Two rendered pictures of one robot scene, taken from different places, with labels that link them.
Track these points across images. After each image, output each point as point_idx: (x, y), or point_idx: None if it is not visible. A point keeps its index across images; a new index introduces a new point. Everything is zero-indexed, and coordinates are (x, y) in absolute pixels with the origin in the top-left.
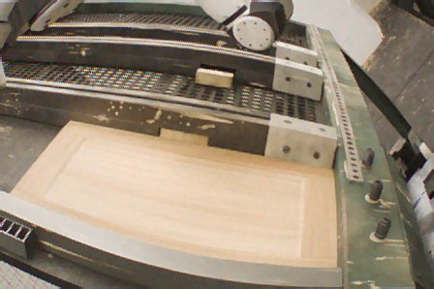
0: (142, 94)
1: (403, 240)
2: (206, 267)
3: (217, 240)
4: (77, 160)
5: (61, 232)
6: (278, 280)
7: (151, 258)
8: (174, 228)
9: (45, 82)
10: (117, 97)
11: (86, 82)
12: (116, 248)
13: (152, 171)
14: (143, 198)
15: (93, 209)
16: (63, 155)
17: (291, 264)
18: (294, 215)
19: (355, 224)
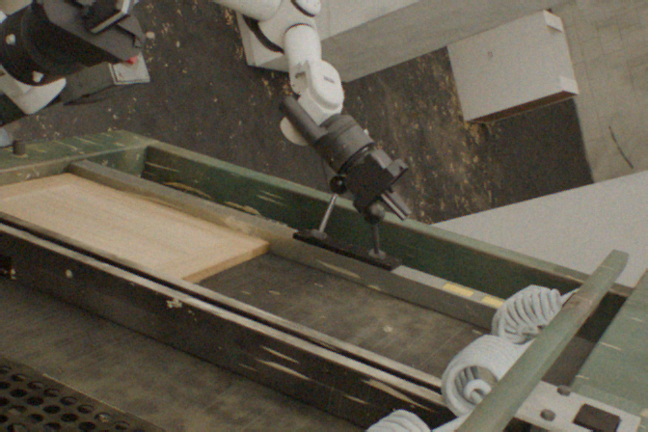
0: (44, 241)
1: (4, 148)
2: (144, 182)
3: (103, 203)
4: (162, 258)
5: (224, 206)
6: (115, 171)
7: (171, 190)
8: (123, 212)
9: (175, 292)
10: (82, 244)
11: (10, 399)
12: (189, 196)
13: (90, 239)
14: (123, 228)
15: (177, 229)
16: (176, 261)
17: (81, 184)
18: (25, 199)
19: (21, 162)
